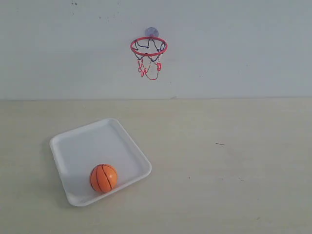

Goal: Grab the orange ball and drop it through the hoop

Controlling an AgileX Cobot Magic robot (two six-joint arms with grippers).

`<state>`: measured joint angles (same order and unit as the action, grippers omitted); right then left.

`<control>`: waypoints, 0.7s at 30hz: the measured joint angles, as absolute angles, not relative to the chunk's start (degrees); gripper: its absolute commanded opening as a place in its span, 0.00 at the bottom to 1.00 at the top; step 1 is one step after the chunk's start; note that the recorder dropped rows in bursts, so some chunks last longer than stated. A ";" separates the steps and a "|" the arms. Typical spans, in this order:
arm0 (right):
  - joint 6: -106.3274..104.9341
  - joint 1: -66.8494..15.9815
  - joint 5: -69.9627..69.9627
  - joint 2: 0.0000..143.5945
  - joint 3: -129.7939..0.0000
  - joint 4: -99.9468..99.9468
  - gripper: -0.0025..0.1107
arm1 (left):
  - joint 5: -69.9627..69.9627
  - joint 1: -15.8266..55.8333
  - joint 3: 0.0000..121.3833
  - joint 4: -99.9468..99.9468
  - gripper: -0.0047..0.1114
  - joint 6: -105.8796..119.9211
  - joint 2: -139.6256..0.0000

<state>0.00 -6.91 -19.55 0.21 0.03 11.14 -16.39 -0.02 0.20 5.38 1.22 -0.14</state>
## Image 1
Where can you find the small orange basketball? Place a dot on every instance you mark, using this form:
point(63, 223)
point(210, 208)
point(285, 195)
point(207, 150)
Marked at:
point(103, 178)

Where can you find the red mini basketball hoop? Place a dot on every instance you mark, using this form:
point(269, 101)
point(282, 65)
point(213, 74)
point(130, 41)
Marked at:
point(148, 52)

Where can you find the clear suction cup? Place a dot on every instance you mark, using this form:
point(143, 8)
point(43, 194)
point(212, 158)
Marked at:
point(151, 32)

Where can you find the white foam tray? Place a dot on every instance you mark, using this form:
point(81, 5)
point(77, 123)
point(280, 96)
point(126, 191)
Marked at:
point(78, 151)

